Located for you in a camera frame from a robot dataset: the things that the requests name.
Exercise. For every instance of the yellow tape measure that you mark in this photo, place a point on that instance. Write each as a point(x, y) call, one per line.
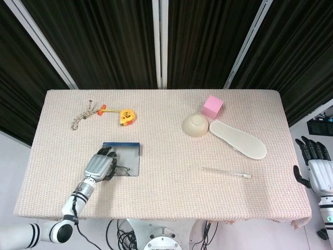
point(127, 117)

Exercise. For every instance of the beige upturned bowl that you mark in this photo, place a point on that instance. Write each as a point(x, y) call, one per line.
point(195, 125)

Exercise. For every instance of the grey clear plastic pouch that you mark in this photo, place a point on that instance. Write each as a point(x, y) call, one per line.
point(127, 157)

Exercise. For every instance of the black pleated curtain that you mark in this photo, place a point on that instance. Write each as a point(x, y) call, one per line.
point(112, 39)

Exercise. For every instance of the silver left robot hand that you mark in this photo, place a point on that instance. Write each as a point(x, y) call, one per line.
point(99, 166)

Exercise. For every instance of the orange plastic clip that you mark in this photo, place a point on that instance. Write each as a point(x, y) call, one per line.
point(100, 112)

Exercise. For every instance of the white frame post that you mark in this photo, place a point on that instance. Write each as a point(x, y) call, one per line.
point(44, 44)
point(247, 44)
point(160, 39)

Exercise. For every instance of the pink foam cube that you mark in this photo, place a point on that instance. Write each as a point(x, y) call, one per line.
point(212, 106)

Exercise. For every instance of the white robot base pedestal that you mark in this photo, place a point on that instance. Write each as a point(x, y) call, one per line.
point(161, 242)

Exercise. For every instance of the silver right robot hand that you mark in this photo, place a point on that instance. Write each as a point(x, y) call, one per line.
point(321, 175)

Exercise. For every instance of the clear glass test tube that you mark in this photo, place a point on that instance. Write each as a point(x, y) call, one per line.
point(226, 172)

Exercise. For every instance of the black equipment with screens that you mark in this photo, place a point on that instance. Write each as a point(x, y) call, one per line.
point(318, 127)

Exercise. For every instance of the table with beige tablecloth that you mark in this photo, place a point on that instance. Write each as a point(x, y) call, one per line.
point(182, 192)

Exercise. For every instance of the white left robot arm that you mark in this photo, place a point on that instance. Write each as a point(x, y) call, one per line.
point(70, 205)

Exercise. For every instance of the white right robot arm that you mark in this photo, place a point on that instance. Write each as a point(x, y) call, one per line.
point(326, 212)

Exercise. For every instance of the white shoe insole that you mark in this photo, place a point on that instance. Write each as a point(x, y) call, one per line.
point(239, 140)

